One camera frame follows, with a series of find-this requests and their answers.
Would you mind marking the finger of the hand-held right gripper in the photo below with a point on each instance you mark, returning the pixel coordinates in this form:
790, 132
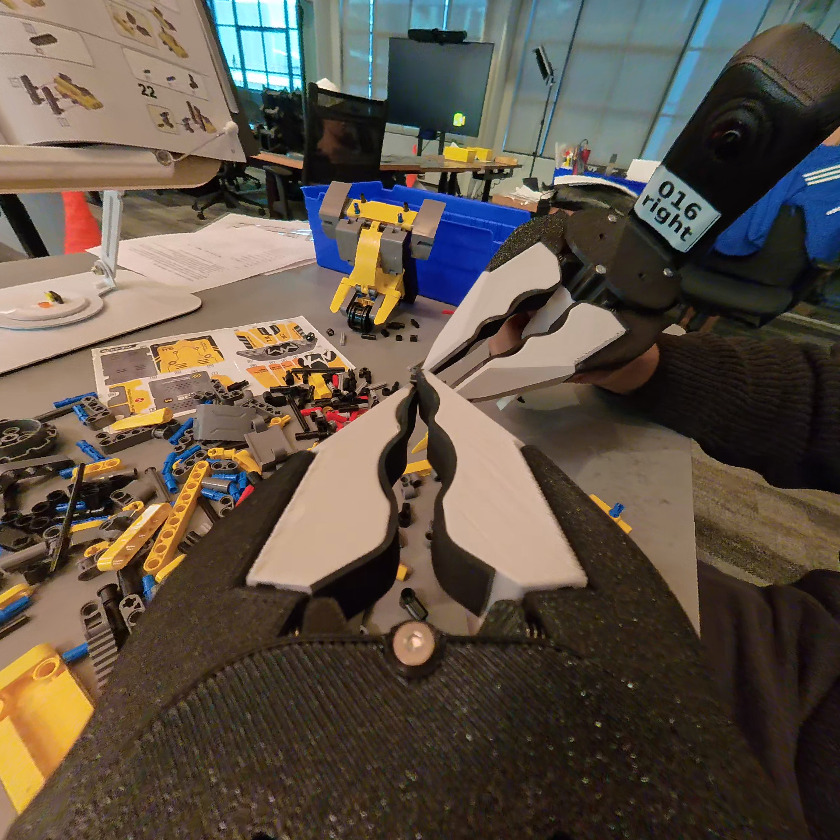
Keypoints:
492, 295
551, 348

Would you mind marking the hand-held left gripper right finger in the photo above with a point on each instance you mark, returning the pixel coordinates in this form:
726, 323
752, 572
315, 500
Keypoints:
505, 518

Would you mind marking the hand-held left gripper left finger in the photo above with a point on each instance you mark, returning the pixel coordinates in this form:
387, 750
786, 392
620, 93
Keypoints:
328, 512

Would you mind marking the pile of building block pieces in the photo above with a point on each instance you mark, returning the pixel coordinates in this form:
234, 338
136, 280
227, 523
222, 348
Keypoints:
177, 512

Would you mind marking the person's right hand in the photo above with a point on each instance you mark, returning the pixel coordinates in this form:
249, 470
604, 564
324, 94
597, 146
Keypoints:
623, 374

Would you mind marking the blue storage bin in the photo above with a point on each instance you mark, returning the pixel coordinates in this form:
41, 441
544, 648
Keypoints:
472, 229

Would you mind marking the blue jacket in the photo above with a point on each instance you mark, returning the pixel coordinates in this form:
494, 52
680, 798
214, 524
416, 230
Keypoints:
807, 190

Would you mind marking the yellow plate with blue pins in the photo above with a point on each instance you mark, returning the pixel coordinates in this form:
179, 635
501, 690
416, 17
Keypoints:
607, 512

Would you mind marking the yellow grey toy robot model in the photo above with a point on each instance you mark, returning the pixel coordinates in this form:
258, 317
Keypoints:
377, 256

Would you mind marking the yellow boxes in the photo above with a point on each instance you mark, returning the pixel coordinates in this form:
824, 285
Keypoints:
466, 153

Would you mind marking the wooden background desk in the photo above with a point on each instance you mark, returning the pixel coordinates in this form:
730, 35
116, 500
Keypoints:
394, 163

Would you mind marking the yellow and grey sticker sheet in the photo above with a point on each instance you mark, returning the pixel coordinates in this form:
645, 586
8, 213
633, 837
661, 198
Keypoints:
184, 367

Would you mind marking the black light stand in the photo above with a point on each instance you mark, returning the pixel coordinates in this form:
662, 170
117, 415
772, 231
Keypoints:
544, 85

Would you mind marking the black television screen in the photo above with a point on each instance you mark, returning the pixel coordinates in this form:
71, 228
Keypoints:
439, 85

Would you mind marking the black mesh office chair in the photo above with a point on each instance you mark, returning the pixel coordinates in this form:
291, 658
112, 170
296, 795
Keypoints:
344, 131

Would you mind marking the black webcam bar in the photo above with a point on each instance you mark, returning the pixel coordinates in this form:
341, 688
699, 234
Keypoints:
436, 36

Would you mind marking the printed paper sheets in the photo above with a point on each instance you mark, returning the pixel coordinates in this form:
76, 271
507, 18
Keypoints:
216, 253

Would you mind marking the dark grey gear wheel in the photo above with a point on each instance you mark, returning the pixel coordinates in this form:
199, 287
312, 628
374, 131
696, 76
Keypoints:
23, 439

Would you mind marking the person's torso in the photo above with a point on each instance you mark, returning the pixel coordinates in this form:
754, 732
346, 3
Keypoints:
774, 689

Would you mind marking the large yellow block piece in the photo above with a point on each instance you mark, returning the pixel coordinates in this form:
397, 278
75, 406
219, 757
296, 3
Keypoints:
33, 722

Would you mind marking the orange traffic cone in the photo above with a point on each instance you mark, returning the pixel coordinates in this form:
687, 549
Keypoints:
82, 223

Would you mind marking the instruction booklet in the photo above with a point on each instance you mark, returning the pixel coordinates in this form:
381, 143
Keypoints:
98, 65

